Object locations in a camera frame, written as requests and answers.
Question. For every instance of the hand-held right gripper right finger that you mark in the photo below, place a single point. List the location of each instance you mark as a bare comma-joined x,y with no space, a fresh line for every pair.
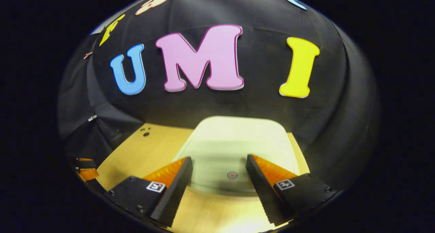
263,192

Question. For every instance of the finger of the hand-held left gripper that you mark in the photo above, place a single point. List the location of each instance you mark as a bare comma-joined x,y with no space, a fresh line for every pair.
86,163
89,174

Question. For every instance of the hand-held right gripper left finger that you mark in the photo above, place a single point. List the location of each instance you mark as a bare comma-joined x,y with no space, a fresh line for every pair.
173,192

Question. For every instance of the green desktop garbage bin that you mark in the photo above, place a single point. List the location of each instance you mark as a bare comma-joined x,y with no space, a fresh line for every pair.
234,141

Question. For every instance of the wooden desktop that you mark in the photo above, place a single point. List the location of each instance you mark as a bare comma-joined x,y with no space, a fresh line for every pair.
149,151

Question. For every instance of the white cloth clip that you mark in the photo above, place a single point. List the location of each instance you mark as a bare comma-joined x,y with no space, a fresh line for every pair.
92,118

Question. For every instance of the black backdrop cloth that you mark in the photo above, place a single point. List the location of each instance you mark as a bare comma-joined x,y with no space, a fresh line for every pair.
265,103

